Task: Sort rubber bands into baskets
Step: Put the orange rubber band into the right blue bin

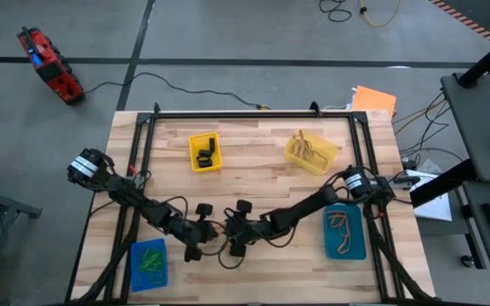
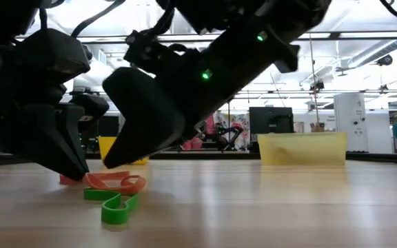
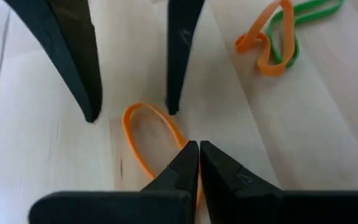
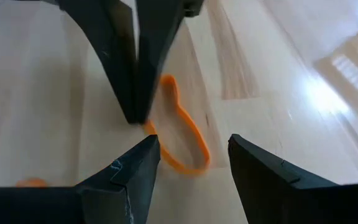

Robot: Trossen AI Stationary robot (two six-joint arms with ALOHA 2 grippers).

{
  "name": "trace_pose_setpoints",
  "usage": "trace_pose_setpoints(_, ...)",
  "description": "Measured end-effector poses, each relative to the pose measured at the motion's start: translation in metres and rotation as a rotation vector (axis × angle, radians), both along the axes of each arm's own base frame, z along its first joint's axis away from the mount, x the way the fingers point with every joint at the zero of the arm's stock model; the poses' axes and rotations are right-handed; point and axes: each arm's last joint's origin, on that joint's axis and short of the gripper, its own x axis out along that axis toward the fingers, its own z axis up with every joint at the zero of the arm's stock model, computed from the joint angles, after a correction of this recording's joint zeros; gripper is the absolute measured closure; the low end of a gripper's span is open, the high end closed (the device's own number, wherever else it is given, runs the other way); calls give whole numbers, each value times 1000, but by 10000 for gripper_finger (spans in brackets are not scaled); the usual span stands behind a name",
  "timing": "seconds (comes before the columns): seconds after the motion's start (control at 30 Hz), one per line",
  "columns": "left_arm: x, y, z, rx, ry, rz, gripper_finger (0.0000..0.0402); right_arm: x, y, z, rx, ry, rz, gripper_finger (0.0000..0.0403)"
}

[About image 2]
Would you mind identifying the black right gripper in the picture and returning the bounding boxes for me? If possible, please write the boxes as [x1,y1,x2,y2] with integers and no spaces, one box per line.
[103,44,254,169]

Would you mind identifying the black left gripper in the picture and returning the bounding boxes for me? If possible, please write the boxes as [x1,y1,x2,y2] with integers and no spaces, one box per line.
[0,44,110,181]

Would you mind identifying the orange rubber band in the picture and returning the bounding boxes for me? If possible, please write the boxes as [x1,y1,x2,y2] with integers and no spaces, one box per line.
[83,174,147,196]

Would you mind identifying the green rubber band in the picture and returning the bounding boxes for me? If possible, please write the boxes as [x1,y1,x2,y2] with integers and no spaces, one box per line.
[83,188,140,227]

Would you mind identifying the yellow perforated plastic basket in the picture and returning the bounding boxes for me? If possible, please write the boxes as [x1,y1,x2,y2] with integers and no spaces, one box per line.
[97,136,150,165]

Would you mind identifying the red hanging cloth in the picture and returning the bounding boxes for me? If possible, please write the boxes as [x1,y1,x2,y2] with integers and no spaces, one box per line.
[181,115,216,151]

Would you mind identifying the colourful painted cloth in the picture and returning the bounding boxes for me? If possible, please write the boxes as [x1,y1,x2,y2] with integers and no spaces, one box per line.
[215,112,251,151]

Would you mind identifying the black monitor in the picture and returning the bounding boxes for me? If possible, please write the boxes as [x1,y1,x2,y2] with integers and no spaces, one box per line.
[249,106,294,152]

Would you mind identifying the translucent yellow plastic basket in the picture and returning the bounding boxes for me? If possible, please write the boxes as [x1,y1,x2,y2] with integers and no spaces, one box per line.
[256,132,348,166]

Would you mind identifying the thin brown pole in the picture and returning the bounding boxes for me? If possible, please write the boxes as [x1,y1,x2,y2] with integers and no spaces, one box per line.
[309,32,320,134]

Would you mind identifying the white cabinet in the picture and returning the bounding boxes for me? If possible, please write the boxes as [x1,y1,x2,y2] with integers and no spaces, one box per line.
[333,92,368,153]

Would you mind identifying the black overhead beam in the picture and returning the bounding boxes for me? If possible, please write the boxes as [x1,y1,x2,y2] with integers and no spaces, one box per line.
[15,31,397,44]

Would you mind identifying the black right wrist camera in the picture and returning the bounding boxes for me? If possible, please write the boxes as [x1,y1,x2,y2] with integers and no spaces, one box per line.
[123,29,199,79]

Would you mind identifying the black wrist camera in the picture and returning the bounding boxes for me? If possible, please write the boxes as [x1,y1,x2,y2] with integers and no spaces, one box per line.
[15,28,92,84]
[123,29,199,79]

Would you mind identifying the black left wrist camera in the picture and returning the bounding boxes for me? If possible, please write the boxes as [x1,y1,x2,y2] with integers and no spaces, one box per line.
[15,28,92,84]

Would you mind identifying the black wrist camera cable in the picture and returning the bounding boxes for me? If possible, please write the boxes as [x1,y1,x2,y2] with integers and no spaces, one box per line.
[39,0,127,39]

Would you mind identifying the black ceiling camera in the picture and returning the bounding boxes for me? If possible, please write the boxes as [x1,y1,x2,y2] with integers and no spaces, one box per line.
[376,54,394,68]

